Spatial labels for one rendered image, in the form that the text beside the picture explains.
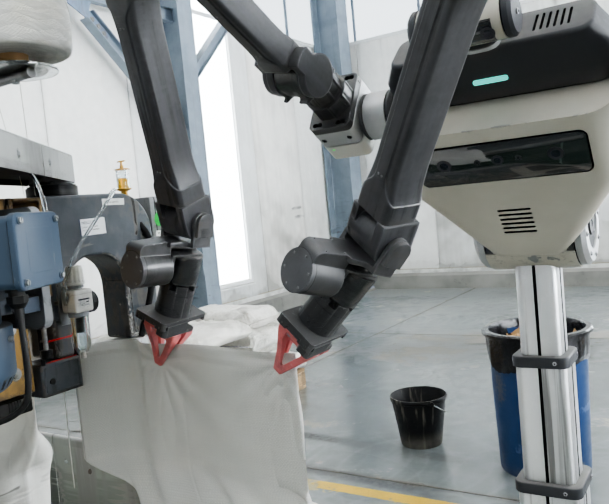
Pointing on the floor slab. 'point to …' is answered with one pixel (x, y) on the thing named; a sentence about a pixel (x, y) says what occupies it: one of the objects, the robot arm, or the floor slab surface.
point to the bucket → (420, 415)
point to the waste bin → (505, 415)
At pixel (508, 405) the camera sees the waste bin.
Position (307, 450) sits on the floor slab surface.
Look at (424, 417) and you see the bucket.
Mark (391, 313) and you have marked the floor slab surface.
